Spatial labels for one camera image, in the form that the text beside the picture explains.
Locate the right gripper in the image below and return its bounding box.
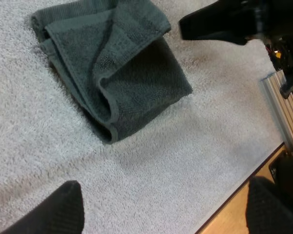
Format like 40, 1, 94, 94
178, 0, 293, 74

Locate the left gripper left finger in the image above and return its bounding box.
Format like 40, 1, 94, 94
0, 180, 85, 234

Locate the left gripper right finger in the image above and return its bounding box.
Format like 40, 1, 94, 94
245, 176, 293, 234

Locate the grey-green towel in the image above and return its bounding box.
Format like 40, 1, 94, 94
30, 0, 193, 145

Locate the dark table clamp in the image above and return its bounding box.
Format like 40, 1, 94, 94
279, 71, 293, 99

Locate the ribbed aluminium rail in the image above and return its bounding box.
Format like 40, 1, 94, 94
259, 70, 293, 155

